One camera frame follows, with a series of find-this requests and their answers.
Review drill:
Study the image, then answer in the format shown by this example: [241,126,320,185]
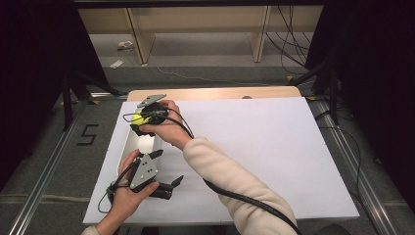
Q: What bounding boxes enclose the black hanging cables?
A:
[265,5,311,75]

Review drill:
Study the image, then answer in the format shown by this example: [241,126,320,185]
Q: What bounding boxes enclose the white table sheet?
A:
[82,97,360,226]

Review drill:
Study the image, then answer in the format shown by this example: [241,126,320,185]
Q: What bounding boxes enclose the person's right hand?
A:
[139,99,194,152]

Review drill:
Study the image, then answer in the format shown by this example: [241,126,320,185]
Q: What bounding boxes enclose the light wooden bench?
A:
[77,5,325,65]

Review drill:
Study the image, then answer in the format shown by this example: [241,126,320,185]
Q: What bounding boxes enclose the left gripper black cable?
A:
[97,162,139,215]

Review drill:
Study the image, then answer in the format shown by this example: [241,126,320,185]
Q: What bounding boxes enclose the black floor cable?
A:
[313,110,387,218]

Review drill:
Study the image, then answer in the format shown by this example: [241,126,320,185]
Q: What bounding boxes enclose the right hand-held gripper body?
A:
[136,93,170,126]

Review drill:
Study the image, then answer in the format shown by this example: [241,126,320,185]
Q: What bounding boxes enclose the person's left hand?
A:
[104,149,161,226]

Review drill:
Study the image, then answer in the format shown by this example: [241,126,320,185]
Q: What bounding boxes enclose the black metal stand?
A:
[60,70,124,132]
[287,58,341,127]

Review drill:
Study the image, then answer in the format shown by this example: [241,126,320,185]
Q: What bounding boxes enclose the small white floor device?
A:
[116,39,135,52]

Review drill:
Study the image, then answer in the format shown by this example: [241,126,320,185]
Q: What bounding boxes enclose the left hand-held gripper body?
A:
[128,153,174,201]

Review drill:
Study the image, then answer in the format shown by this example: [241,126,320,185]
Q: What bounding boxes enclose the aluminium floor rail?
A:
[311,97,399,235]
[7,92,129,235]

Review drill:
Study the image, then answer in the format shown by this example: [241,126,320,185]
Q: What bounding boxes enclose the white floor cable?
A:
[156,66,273,88]

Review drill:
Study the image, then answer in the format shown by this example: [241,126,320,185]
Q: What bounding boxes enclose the black curtain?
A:
[0,0,111,192]
[304,0,415,204]

